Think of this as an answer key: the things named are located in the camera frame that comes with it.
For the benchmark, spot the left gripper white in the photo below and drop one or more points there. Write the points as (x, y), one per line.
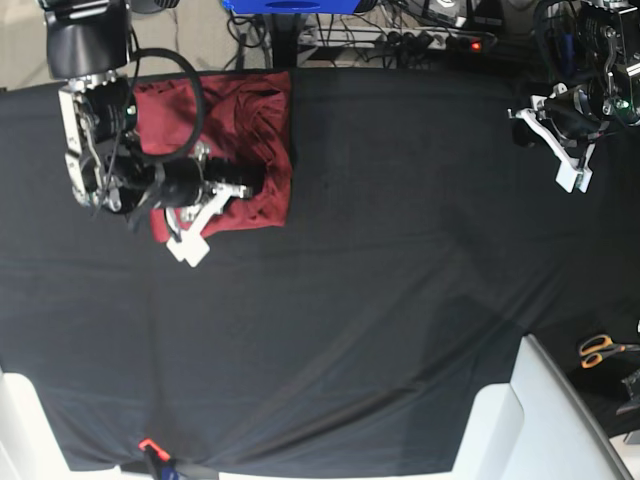
(564, 122)

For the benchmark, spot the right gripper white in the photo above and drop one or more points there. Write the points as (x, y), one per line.
(223, 181)

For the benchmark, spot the red long-sleeve T-shirt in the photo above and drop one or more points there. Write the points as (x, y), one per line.
(247, 121)

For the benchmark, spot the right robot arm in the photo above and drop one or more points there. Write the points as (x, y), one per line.
(87, 43)

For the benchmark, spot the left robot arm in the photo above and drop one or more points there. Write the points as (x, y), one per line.
(591, 49)

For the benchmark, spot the black table cloth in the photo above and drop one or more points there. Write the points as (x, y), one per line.
(420, 246)

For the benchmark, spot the blue plastic bin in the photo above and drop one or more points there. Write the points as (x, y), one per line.
(245, 7)

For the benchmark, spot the white power strip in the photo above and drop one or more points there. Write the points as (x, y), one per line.
(432, 38)

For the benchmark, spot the white foam block right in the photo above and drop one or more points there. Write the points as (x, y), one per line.
(535, 426)

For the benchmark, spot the white foam block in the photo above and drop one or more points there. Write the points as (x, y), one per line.
(29, 449)
(535, 426)

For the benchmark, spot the orange clamp at bottom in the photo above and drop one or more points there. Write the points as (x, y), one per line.
(151, 448)

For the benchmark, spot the white foam block left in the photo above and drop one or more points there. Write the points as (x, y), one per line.
(29, 449)

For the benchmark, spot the blue clamp on frame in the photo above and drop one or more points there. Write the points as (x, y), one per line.
(568, 53)

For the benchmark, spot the yellow-handled scissors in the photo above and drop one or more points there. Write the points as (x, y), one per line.
(596, 349)

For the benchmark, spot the black metal bracket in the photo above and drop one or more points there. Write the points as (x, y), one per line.
(631, 384)

